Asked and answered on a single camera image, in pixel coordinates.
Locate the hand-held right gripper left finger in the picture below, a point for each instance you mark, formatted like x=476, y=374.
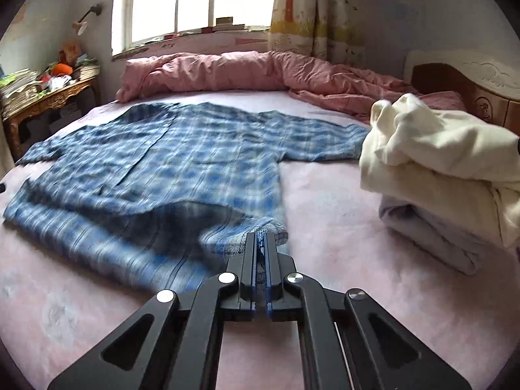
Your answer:
x=250, y=268

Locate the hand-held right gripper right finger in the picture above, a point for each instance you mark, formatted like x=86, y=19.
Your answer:
x=271, y=268

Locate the blue plaid shirt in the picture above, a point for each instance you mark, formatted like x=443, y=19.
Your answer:
x=162, y=162

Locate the bed with pink sheet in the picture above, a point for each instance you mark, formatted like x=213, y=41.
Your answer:
x=345, y=211

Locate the lavender folded garment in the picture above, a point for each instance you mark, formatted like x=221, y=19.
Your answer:
x=426, y=231

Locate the cream garment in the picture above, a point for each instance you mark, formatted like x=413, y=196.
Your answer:
x=426, y=150

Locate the pink duvet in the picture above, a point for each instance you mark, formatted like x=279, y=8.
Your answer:
x=223, y=73

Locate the books on window sill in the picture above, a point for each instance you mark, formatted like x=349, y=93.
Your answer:
x=225, y=21

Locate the printed curtain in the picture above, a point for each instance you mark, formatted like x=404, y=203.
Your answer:
x=308, y=16

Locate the small stack of books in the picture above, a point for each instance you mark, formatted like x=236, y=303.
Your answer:
x=87, y=71

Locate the carved wooden side table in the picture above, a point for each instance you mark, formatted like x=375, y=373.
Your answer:
x=53, y=97

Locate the cream and wood headboard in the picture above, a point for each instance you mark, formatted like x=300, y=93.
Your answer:
x=467, y=85

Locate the white plastic bag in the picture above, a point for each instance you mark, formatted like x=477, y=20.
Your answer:
x=53, y=83

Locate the window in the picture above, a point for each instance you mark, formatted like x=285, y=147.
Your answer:
x=195, y=0

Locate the orange plush toy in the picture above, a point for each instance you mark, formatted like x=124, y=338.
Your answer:
x=61, y=69

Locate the orange printed box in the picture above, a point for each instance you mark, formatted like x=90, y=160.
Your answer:
x=70, y=52

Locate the tall stack of books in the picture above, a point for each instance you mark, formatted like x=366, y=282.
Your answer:
x=18, y=93

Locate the wall lamp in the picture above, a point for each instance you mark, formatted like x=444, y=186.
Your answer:
x=80, y=27

